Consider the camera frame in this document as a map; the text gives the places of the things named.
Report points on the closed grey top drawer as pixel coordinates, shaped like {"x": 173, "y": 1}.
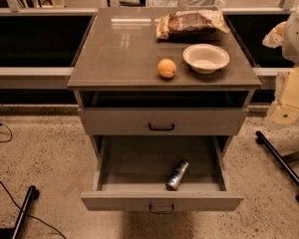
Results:
{"x": 146, "y": 121}

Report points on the orange fruit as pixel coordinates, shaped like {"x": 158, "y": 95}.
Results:
{"x": 166, "y": 68}

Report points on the metal railing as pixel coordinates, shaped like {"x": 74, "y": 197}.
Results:
{"x": 46, "y": 75}

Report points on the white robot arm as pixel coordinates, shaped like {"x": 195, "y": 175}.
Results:
{"x": 290, "y": 50}

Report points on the black right base leg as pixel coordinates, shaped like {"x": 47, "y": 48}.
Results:
{"x": 283, "y": 160}

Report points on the black base leg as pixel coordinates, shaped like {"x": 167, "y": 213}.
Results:
{"x": 283, "y": 160}
{"x": 15, "y": 231}

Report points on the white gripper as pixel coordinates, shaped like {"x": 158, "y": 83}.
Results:
{"x": 297, "y": 39}

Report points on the open grey middle drawer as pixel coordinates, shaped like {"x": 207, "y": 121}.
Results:
{"x": 132, "y": 172}

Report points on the black left base leg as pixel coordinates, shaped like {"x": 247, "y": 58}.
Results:
{"x": 15, "y": 231}

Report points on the brown chip bag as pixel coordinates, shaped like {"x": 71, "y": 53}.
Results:
{"x": 193, "y": 21}

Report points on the white bowl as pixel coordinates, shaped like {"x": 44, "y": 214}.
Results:
{"x": 205, "y": 58}

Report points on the silver blue redbull can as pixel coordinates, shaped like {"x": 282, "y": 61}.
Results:
{"x": 174, "y": 181}

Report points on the grey drawer cabinet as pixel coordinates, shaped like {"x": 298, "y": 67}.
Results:
{"x": 117, "y": 68}

